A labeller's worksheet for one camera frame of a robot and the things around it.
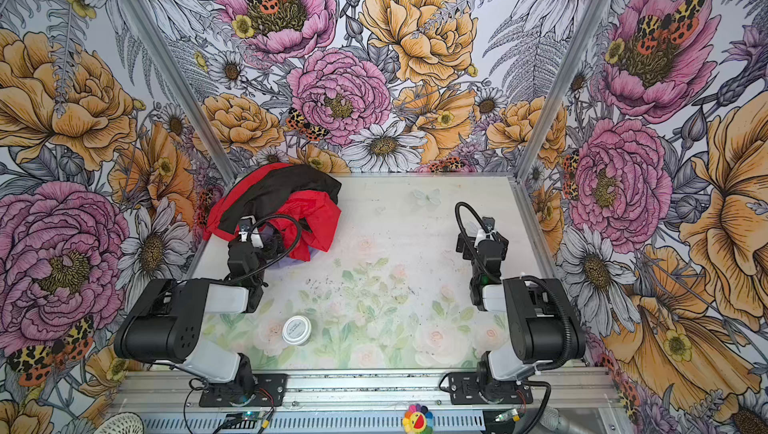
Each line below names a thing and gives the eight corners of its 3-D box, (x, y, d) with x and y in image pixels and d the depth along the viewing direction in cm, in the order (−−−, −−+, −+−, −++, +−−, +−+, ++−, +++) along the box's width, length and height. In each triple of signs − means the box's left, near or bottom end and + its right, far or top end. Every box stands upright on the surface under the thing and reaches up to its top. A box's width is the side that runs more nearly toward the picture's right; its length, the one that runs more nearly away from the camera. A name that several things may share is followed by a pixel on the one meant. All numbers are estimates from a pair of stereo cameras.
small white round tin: (288, 349, 82) (280, 340, 76) (293, 325, 86) (285, 315, 80) (313, 349, 82) (306, 340, 76) (316, 325, 86) (311, 315, 80)
